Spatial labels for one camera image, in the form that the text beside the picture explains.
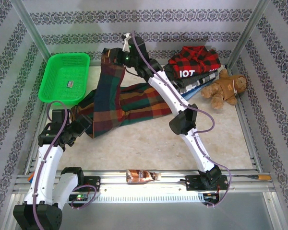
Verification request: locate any multicolour plaid long sleeve shirt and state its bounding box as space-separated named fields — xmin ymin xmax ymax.
xmin=71 ymin=47 xmax=173 ymax=138

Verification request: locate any black shirt with white letters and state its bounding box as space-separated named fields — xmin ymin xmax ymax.
xmin=163 ymin=62 xmax=220 ymax=81

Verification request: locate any light blue shirt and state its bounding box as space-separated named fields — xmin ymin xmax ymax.
xmin=181 ymin=88 xmax=203 ymax=102

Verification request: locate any red black plaid shirt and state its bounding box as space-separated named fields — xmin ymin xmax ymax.
xmin=168 ymin=46 xmax=222 ymax=74

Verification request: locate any grey white plaid shirt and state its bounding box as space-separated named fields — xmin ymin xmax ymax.
xmin=172 ymin=70 xmax=219 ymax=93

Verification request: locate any small controller board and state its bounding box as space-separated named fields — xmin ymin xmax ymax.
xmin=72 ymin=194 xmax=89 ymax=202
xmin=202 ymin=192 xmax=219 ymax=201

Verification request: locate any green plastic basket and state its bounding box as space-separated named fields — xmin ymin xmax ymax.
xmin=38 ymin=52 xmax=91 ymax=107

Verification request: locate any brown teddy bear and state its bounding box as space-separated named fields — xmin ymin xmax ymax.
xmin=201 ymin=69 xmax=248 ymax=110

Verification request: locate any brown drink bottle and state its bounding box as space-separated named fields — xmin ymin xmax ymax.
xmin=125 ymin=169 xmax=162 ymax=185

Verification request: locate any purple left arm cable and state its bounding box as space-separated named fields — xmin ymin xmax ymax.
xmin=32 ymin=100 xmax=97 ymax=230

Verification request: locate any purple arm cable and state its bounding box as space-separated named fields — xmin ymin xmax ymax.
xmin=32 ymin=100 xmax=97 ymax=230
xmin=131 ymin=31 xmax=232 ymax=209

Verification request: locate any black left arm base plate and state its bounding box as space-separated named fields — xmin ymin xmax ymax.
xmin=83 ymin=175 xmax=101 ymax=193

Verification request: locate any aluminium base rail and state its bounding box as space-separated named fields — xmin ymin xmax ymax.
xmin=13 ymin=170 xmax=276 ymax=193

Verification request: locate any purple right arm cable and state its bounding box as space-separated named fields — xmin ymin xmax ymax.
xmin=131 ymin=31 xmax=232 ymax=209

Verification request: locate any white slotted cable duct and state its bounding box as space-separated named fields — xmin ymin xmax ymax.
xmin=67 ymin=193 xmax=205 ymax=203

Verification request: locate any aluminium frame post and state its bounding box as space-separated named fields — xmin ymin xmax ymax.
xmin=11 ymin=0 xmax=51 ymax=58
xmin=226 ymin=0 xmax=271 ymax=70

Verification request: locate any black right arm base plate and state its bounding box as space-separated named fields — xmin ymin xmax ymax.
xmin=185 ymin=174 xmax=229 ymax=192

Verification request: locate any wooden handle screwdriver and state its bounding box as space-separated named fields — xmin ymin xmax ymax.
xmin=235 ymin=174 xmax=272 ymax=182

